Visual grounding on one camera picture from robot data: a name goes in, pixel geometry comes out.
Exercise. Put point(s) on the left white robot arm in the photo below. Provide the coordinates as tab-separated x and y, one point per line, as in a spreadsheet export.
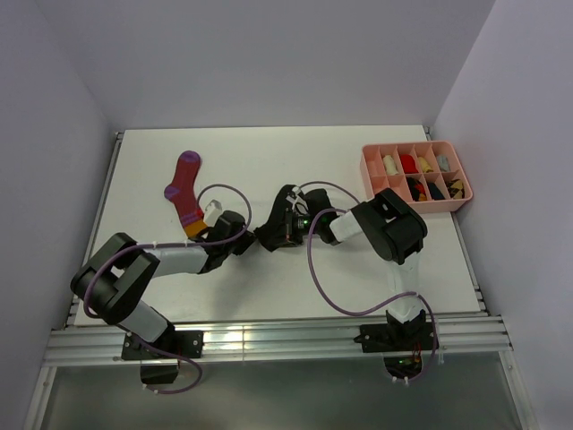
113	280

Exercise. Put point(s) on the red rolled sock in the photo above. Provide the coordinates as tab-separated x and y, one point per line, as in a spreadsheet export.
408	164

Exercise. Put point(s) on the yellow rolled sock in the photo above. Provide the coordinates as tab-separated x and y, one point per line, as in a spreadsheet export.
425	165

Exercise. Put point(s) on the maroon purple orange sock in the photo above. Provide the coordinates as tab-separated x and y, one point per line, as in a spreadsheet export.
180	192

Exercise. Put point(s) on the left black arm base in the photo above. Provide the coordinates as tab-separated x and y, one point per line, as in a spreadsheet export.
161	361

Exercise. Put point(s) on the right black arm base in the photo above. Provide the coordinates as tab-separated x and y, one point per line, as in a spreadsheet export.
408	339

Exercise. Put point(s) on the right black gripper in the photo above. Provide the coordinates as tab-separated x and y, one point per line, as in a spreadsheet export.
292	232

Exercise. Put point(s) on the grey rolled sock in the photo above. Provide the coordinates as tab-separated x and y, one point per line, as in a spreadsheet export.
443	163

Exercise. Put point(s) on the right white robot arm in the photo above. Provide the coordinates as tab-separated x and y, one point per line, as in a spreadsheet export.
396	234

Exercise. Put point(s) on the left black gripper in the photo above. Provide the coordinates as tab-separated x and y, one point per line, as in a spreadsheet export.
247	238

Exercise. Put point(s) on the pale yellow sock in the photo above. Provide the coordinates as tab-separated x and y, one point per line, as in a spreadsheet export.
390	165

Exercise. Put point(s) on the pink divided organizer box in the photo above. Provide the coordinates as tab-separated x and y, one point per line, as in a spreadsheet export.
375	178

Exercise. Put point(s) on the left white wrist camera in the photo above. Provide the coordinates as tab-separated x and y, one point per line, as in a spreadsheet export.
212	212

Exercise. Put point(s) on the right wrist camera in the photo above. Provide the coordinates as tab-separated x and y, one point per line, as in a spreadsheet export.
296	198

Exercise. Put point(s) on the argyle rolled sock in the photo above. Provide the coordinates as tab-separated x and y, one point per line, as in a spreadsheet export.
456	189

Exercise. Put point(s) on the black orange rolled sock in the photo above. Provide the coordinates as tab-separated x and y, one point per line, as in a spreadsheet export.
416	189

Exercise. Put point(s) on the aluminium frame rail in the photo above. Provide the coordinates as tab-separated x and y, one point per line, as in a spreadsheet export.
270	341

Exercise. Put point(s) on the navy rolled sock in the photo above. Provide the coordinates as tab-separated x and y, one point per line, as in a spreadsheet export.
435	192

